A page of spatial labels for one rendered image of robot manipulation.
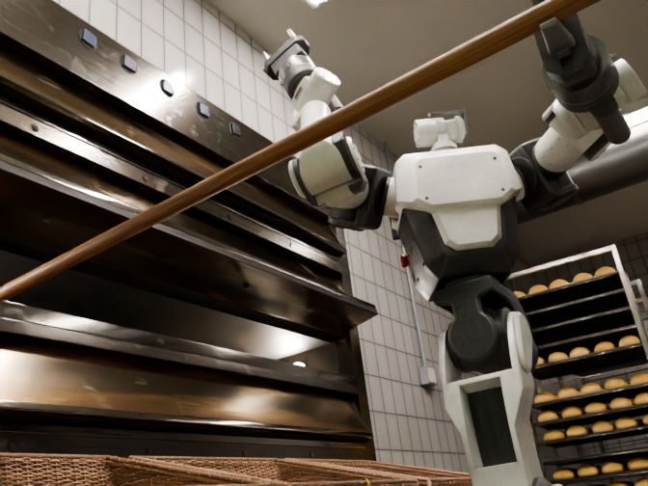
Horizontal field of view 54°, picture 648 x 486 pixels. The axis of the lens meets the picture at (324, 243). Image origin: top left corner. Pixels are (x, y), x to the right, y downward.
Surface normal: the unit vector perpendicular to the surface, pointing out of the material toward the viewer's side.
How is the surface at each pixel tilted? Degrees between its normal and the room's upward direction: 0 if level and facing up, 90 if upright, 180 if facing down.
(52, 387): 70
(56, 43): 90
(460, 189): 90
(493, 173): 90
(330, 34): 180
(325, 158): 106
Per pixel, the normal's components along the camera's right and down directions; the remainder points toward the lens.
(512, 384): -0.56, -0.44
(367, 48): 0.11, 0.91
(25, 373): 0.73, -0.61
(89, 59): 0.82, -0.32
